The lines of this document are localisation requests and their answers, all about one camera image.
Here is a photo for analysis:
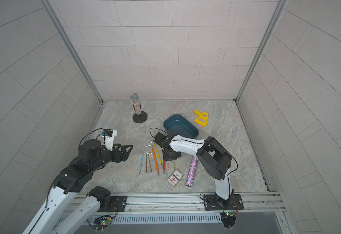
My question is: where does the right controller board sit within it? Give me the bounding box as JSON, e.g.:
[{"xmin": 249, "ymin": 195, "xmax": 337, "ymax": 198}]
[{"xmin": 220, "ymin": 212, "xmax": 236, "ymax": 229}]

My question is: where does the teal storage box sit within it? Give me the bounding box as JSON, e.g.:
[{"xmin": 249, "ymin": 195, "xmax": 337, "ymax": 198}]
[{"xmin": 163, "ymin": 114, "xmax": 199, "ymax": 139}]

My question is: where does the blue hex key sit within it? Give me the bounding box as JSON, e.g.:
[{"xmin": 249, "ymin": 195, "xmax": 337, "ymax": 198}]
[{"xmin": 138, "ymin": 151, "xmax": 144, "ymax": 175}]

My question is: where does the yellow plastic triangle stand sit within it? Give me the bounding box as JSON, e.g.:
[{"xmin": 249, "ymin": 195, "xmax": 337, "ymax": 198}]
[{"xmin": 194, "ymin": 110, "xmax": 209, "ymax": 127}]

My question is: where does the left controller board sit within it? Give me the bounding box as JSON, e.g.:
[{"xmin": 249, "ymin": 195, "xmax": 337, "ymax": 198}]
[{"xmin": 93, "ymin": 215, "xmax": 113, "ymax": 232}]

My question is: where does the yellow hex key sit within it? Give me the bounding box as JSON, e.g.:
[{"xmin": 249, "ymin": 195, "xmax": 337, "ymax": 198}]
[{"xmin": 149, "ymin": 141, "xmax": 162, "ymax": 165}]

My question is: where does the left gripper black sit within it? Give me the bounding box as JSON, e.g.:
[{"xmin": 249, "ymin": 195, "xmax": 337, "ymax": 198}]
[{"xmin": 90, "ymin": 142, "xmax": 135, "ymax": 172}]

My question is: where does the purple glitter microphone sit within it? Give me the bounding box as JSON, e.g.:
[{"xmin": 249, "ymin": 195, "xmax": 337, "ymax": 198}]
[{"xmin": 186, "ymin": 156, "xmax": 198, "ymax": 187}]

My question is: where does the microphone on black stand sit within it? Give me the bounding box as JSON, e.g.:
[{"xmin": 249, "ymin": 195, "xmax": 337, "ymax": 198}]
[{"xmin": 130, "ymin": 93, "xmax": 148, "ymax": 123}]

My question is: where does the orange hex key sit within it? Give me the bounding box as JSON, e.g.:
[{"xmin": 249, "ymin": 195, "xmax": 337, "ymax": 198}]
[{"xmin": 148, "ymin": 142, "xmax": 160, "ymax": 175}]

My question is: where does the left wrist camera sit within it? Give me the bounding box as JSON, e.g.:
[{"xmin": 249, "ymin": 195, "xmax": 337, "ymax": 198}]
[{"xmin": 102, "ymin": 129, "xmax": 117, "ymax": 151}]

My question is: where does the controller board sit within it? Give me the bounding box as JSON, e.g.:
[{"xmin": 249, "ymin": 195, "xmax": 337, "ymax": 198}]
[
  {"xmin": 93, "ymin": 215, "xmax": 113, "ymax": 232},
  {"xmin": 220, "ymin": 212, "xmax": 236, "ymax": 229}
]

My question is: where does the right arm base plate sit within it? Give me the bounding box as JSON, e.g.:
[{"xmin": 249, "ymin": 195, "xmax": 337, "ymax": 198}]
[{"xmin": 200, "ymin": 194, "xmax": 244, "ymax": 211}]

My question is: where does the small card packet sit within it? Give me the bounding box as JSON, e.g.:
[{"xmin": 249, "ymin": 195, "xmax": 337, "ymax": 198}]
[{"xmin": 166, "ymin": 168, "xmax": 184, "ymax": 187}]

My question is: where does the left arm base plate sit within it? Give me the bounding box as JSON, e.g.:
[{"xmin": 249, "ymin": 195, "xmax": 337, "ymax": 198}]
[{"xmin": 98, "ymin": 196, "xmax": 127, "ymax": 213}]

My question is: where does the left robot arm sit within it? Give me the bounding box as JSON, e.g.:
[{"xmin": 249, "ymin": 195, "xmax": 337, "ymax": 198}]
[{"xmin": 24, "ymin": 139, "xmax": 133, "ymax": 234}]

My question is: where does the bare steel hex key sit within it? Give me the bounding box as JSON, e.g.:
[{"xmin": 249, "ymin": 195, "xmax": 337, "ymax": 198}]
[
  {"xmin": 147, "ymin": 153, "xmax": 152, "ymax": 172},
  {"xmin": 146, "ymin": 154, "xmax": 149, "ymax": 173}
]

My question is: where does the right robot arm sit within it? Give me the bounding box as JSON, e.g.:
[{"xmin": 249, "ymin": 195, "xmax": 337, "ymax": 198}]
[{"xmin": 153, "ymin": 133, "xmax": 234, "ymax": 202}]

